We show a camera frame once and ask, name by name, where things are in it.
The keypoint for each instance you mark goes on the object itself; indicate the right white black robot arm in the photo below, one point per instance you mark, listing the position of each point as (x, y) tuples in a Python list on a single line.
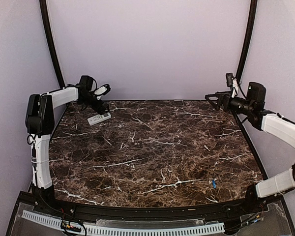
[(264, 120)]

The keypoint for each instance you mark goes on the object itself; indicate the white remote control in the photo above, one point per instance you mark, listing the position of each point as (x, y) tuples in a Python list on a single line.
[(98, 119)]

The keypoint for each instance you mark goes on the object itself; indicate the blue battery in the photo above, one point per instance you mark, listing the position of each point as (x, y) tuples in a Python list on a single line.
[(214, 184)]

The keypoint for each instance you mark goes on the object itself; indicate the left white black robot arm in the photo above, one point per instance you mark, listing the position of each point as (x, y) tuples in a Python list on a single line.
[(40, 123)]

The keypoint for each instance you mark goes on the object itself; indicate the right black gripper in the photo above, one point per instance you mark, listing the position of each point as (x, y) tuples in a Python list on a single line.
[(221, 96)]

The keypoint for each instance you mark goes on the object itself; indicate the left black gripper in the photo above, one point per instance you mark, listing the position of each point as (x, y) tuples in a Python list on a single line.
[(96, 107)]

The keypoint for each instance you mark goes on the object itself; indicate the left black frame post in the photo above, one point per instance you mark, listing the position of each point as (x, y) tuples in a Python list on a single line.
[(50, 42)]

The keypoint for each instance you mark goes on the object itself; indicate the small circuit board with wires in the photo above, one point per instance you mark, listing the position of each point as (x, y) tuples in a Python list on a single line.
[(69, 228)]

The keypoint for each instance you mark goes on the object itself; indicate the black front rail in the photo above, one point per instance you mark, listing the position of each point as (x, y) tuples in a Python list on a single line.
[(228, 211)]

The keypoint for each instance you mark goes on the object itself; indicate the right black frame post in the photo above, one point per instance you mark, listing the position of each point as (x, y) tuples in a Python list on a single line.
[(247, 39)]

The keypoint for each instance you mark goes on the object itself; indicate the black frame post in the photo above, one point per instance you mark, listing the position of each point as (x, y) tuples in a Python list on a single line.
[(50, 42), (247, 39)]

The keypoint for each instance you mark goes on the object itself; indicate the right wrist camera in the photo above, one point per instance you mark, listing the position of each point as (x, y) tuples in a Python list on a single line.
[(232, 84)]

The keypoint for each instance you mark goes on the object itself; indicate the white slotted cable duct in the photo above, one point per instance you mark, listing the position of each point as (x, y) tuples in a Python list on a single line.
[(132, 228)]

